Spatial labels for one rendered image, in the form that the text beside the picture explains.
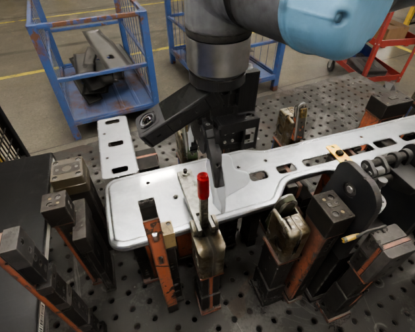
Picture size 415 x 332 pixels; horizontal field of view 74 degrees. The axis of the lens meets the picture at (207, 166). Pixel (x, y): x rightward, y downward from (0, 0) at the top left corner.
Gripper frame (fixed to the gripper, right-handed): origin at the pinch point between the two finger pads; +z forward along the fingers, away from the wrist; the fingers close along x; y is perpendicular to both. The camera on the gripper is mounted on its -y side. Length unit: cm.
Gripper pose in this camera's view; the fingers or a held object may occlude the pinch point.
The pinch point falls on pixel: (203, 180)
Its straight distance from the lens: 47.8
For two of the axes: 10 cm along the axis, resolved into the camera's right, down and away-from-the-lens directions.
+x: -3.2, -6.7, 6.7
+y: 9.5, -2.3, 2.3
